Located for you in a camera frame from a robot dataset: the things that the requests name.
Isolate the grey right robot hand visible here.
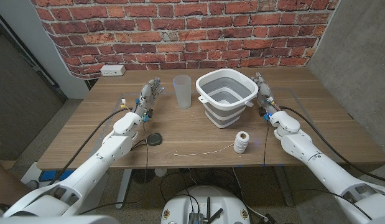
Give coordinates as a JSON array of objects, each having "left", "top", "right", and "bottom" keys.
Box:
[{"left": 251, "top": 72, "right": 282, "bottom": 121}]

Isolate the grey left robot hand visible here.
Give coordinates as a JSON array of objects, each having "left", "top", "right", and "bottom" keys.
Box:
[{"left": 133, "top": 77, "right": 165, "bottom": 123}]

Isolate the translucent plastic cup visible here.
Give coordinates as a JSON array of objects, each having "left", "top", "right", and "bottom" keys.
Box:
[{"left": 172, "top": 74, "right": 192, "bottom": 110}]

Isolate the white grey collapsible bucket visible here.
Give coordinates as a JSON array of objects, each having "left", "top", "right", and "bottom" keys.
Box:
[{"left": 195, "top": 68, "right": 259, "bottom": 129}]

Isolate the white spool of thread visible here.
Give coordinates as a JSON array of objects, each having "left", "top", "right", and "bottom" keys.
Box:
[{"left": 174, "top": 131, "right": 251, "bottom": 157}]

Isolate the white power outlet box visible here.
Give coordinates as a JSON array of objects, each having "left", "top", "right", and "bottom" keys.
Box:
[{"left": 100, "top": 64, "right": 126, "bottom": 77}]

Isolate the printed red brick backdrop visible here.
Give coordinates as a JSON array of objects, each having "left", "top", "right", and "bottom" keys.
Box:
[{"left": 30, "top": 0, "right": 341, "bottom": 80}]

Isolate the grey table leg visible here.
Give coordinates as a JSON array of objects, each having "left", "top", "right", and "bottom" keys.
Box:
[{"left": 274, "top": 166, "right": 294, "bottom": 207}]

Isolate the white table leg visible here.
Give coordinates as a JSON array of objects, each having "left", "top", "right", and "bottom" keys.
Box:
[{"left": 116, "top": 169, "right": 133, "bottom": 210}]

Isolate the white robot torso base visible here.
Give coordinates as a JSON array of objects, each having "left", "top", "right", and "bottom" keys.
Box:
[{"left": 160, "top": 185, "right": 251, "bottom": 224}]

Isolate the blue object on floor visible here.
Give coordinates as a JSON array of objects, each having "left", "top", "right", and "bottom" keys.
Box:
[{"left": 39, "top": 169, "right": 74, "bottom": 183}]

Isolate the black antenna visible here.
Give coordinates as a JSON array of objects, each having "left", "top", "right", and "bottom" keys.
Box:
[{"left": 206, "top": 197, "right": 224, "bottom": 224}]

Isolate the small grey electronics box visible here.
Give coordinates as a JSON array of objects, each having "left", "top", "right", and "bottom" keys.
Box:
[{"left": 188, "top": 212, "right": 204, "bottom": 224}]

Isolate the person's bare leg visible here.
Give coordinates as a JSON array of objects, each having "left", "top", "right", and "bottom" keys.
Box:
[{"left": 0, "top": 157, "right": 31, "bottom": 208}]

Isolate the black stopwatch with lanyard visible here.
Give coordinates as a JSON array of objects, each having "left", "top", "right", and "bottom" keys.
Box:
[{"left": 129, "top": 132, "right": 164, "bottom": 152}]

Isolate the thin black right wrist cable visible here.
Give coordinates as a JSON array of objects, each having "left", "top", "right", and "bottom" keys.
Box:
[{"left": 262, "top": 119, "right": 270, "bottom": 166}]

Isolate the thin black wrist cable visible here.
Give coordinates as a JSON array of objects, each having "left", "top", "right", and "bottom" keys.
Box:
[
  {"left": 262, "top": 119, "right": 270, "bottom": 166},
  {"left": 129, "top": 119, "right": 150, "bottom": 184}
]

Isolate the thin black left wrist cable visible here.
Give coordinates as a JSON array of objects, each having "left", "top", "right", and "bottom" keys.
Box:
[{"left": 129, "top": 119, "right": 150, "bottom": 184}]

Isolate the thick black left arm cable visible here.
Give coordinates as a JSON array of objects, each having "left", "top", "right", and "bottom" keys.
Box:
[{"left": 47, "top": 107, "right": 132, "bottom": 186}]

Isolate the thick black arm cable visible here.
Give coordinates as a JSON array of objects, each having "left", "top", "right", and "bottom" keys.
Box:
[
  {"left": 281, "top": 106, "right": 385, "bottom": 184},
  {"left": 47, "top": 107, "right": 132, "bottom": 186}
]

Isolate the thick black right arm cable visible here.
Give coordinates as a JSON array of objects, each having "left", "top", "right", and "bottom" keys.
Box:
[{"left": 281, "top": 106, "right": 385, "bottom": 184}]

